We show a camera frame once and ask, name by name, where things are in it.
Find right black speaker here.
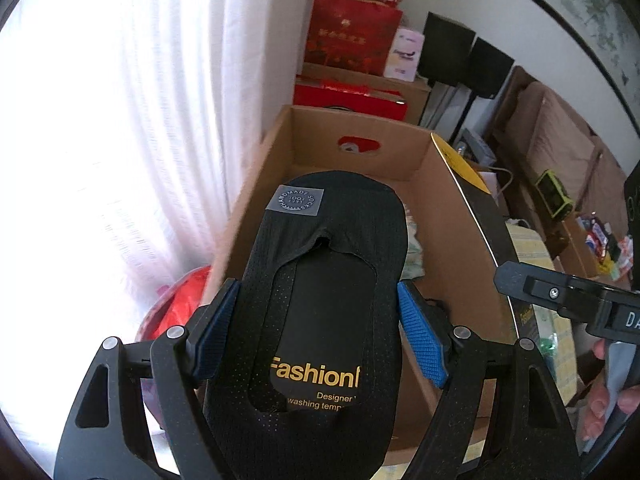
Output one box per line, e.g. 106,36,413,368
448,38,514,145

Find person right hand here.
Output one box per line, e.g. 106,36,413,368
579,339,640,443

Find green packaged item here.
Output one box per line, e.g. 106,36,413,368
537,332,558,360

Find painted paper hand fan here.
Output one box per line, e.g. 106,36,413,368
401,206,424,280

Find black speaker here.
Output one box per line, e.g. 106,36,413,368
418,12,476,129
448,38,514,145

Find white sheer curtain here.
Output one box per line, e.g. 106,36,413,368
1,0,310,470

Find green yellow radio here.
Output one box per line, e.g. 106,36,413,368
534,169,575,221

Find open cardboard box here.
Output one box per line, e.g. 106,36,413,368
199,104,522,466

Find beige sofa cushion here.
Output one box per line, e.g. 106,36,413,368
526,96,596,202

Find red gift bag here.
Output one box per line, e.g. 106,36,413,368
304,0,402,76

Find yellow plaid tablecloth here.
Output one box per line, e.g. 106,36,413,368
372,220,578,479

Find Snickers candy bag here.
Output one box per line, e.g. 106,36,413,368
586,219,608,263

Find brown sofa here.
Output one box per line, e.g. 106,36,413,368
486,66,628,238

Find red gift box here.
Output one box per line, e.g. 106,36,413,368
293,76,408,122

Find white pink box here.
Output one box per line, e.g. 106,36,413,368
383,27,424,82

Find shallow cardboard tray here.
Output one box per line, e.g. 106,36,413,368
546,217,598,280

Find left black speaker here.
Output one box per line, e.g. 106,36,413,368
418,12,476,129

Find framed ink painting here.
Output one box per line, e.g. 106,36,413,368
533,0,639,128

